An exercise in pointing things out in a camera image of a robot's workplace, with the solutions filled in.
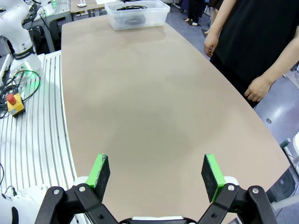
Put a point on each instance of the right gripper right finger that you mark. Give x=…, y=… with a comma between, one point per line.
x=215, y=177

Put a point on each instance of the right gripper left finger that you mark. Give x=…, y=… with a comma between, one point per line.
x=93, y=177

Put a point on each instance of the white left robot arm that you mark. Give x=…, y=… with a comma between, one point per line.
x=18, y=28

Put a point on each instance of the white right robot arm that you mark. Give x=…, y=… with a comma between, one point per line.
x=23, y=203

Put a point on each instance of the person's right forearm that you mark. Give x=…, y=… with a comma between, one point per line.
x=217, y=21

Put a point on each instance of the person's left forearm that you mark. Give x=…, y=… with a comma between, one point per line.
x=282, y=63

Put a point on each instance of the person's left hand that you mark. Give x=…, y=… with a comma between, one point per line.
x=258, y=89

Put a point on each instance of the person's right hand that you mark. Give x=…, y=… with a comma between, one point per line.
x=211, y=44

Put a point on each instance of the white slotted robot platform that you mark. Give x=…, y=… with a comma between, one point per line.
x=42, y=130

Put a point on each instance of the yellow emergency stop box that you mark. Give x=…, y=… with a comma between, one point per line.
x=16, y=107

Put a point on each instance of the person in black t-shirt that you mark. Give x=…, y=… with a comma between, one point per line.
x=252, y=35

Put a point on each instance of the grey metal workbench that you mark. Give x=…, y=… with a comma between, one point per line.
x=58, y=14

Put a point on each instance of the brown-top table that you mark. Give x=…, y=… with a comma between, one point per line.
x=91, y=7

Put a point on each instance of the small white device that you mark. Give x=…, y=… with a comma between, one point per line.
x=81, y=5

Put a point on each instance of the translucent plastic storage bin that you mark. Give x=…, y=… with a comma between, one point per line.
x=151, y=14

